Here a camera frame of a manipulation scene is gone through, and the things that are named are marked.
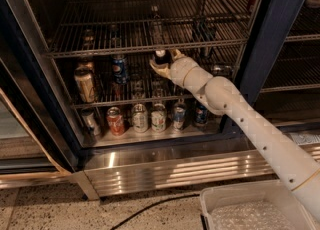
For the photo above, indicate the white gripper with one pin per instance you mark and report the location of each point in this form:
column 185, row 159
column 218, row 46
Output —
column 180, row 67

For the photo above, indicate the clear bottle white cap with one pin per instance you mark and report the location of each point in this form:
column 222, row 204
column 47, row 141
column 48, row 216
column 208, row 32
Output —
column 162, row 57

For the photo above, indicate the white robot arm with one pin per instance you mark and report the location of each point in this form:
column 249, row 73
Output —
column 296, row 168

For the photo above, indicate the lying clear plastic bottle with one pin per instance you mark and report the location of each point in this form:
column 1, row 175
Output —
column 221, row 70

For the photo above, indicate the blue Pepsi can on shelf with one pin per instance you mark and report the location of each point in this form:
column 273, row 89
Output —
column 120, row 68

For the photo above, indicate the stainless steel display fridge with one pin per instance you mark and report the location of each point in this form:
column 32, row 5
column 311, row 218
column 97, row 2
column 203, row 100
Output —
column 277, row 72

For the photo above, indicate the open glass fridge door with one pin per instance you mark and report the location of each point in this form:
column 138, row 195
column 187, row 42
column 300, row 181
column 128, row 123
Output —
column 31, row 146

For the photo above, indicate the blue silver can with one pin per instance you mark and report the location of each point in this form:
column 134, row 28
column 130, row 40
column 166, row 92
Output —
column 179, row 115

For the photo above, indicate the white green can right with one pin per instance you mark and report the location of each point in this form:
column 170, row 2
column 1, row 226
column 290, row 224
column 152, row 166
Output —
column 158, row 117

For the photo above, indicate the white green can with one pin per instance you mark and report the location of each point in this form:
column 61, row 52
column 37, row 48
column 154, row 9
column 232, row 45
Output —
column 140, row 118
column 158, row 117

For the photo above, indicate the blue Pepsi can bottom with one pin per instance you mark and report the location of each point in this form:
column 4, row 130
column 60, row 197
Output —
column 201, row 114

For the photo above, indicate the white green can left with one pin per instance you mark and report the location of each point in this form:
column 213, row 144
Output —
column 140, row 118

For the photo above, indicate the red Coca-Cola can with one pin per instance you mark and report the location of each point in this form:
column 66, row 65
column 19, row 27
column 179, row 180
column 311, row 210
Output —
column 115, row 121

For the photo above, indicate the dark can behind gold can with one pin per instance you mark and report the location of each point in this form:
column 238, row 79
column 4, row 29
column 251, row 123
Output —
column 86, row 62

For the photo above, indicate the tall gold beverage can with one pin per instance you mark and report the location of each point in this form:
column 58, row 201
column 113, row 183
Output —
column 86, row 85

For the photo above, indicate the silver can bottom left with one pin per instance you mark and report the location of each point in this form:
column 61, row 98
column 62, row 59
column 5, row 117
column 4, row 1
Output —
column 91, row 123

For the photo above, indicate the clear plastic bin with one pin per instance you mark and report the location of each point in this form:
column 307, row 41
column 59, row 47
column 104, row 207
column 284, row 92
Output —
column 272, row 191

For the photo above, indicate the bubble wrap sheet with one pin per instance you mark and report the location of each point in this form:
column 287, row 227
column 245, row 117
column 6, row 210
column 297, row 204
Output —
column 260, row 215

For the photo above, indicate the middle wire shelf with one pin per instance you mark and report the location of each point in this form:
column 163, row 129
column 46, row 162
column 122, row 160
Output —
column 144, row 85

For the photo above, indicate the wire shelf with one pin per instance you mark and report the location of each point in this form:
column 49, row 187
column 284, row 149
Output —
column 104, row 27
column 144, row 85

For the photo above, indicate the upper wire shelf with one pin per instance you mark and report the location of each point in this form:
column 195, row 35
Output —
column 104, row 27

